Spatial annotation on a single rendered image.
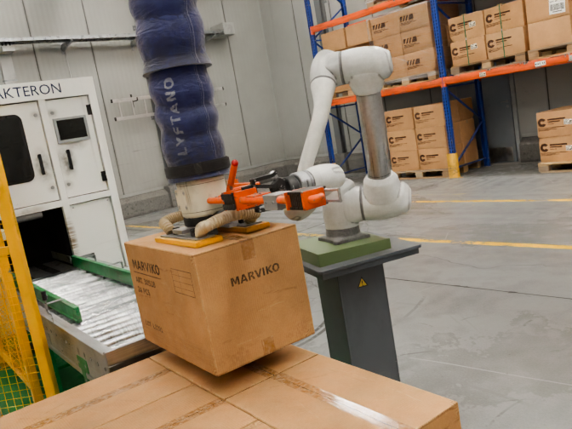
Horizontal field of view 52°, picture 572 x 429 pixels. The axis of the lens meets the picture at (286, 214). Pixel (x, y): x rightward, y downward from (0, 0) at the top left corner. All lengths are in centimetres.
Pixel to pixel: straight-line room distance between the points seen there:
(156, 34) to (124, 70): 1046
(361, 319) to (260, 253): 87
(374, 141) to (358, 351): 94
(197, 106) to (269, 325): 76
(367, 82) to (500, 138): 861
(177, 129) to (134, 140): 1034
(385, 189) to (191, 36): 105
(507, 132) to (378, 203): 835
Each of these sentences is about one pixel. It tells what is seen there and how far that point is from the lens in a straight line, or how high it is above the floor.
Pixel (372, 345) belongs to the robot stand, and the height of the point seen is 32.
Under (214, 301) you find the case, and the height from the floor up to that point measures 86.
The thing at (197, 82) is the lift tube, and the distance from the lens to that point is 200.
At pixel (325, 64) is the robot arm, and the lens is 236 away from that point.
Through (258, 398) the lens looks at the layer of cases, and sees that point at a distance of 190.
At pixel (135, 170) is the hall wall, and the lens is 1227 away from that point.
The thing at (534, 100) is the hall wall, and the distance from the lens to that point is 1062.
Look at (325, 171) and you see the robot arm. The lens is 199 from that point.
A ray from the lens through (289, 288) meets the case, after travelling 200.
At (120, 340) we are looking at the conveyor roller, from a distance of 279.
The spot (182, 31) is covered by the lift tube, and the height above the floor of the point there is 170.
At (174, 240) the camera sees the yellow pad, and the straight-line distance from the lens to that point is 203.
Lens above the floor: 137
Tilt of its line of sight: 9 degrees down
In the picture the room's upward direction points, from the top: 10 degrees counter-clockwise
